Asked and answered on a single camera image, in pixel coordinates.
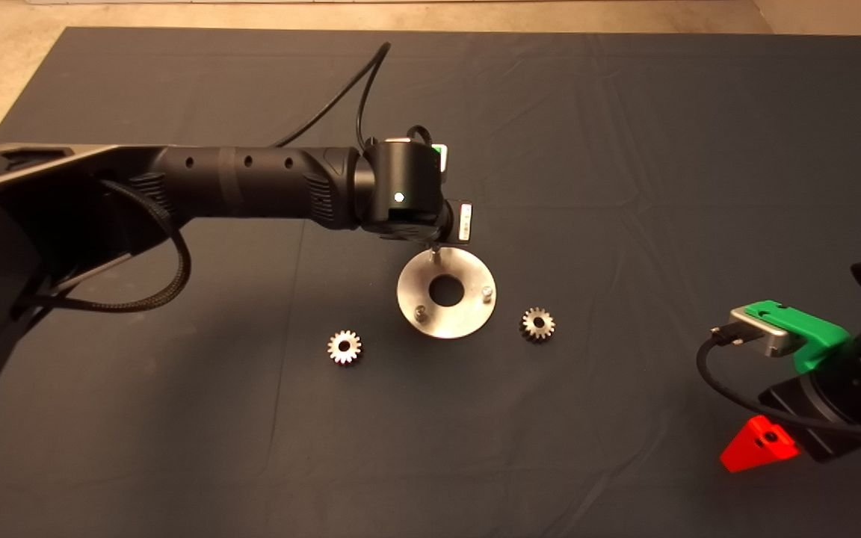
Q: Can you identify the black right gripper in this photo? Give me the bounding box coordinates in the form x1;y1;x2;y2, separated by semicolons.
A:
719;321;861;474

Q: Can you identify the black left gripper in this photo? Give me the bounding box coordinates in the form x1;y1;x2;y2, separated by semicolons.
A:
438;199;475;244

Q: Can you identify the round metal carrier plate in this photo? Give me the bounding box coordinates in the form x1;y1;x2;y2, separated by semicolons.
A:
396;248;498;340

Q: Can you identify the dark table cloth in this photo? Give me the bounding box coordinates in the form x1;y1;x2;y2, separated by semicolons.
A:
0;26;861;538

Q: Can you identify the silver right camera box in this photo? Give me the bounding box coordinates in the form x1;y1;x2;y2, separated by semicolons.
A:
728;308;791;358

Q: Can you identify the black right camera cable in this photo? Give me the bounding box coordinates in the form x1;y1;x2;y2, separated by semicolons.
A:
695;325;861;442

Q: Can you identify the green right camera mount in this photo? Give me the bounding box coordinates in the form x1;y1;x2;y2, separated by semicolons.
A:
743;300;851;373

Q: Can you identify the thin black left camera cable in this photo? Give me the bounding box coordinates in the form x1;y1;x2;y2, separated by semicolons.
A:
270;43;435;149

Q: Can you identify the braided black arm cable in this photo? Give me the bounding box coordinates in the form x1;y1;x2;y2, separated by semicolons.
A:
16;179;192;313

